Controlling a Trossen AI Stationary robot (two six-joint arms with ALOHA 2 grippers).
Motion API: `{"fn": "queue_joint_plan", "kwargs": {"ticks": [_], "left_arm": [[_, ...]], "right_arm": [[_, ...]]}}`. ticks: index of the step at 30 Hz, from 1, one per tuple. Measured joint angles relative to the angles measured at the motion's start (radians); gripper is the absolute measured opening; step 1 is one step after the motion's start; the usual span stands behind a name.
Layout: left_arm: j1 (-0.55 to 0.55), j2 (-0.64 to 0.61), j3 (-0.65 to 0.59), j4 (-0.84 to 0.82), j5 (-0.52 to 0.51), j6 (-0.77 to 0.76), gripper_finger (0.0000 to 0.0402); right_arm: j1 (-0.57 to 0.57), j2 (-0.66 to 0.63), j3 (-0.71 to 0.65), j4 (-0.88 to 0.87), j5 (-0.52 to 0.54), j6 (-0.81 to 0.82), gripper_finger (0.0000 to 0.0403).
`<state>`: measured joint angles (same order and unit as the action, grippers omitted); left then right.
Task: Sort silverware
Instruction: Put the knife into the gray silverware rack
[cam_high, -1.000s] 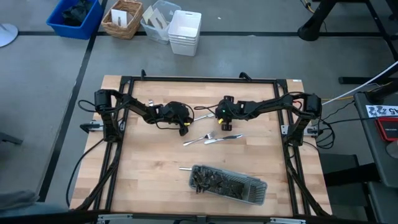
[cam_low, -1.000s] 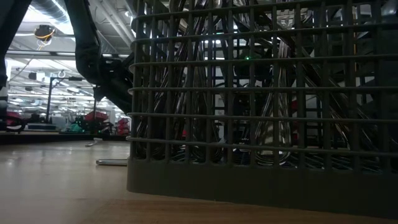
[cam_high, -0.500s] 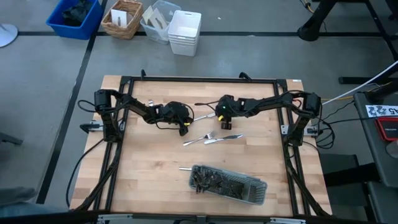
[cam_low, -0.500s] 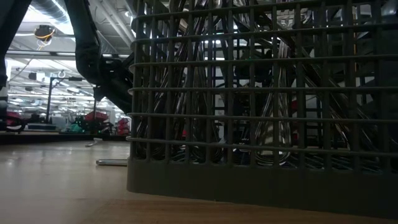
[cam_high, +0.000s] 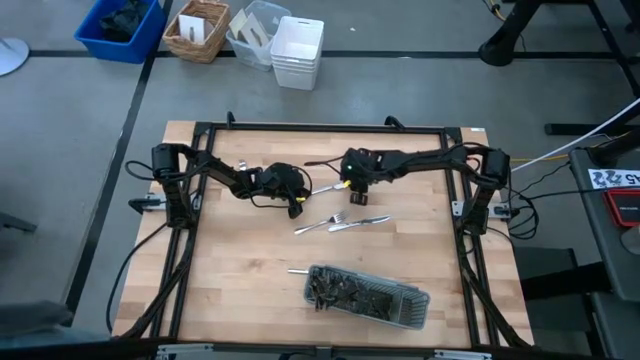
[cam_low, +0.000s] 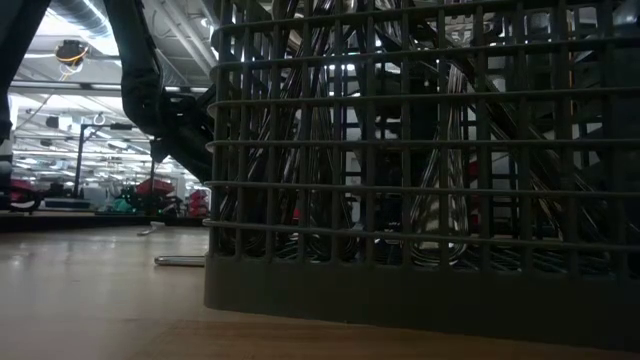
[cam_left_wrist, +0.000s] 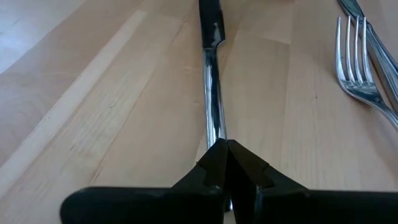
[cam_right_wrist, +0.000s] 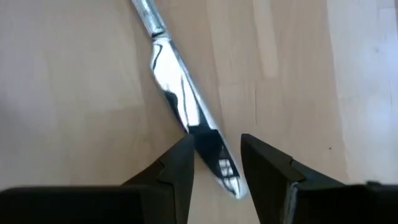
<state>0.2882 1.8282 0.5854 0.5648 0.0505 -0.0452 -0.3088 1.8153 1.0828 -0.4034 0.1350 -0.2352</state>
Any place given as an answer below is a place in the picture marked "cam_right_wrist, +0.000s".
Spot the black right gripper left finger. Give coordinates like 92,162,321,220
123,134,196,224

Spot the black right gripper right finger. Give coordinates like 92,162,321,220
241,133,345,224

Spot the silver knife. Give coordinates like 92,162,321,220
130,0,249,200

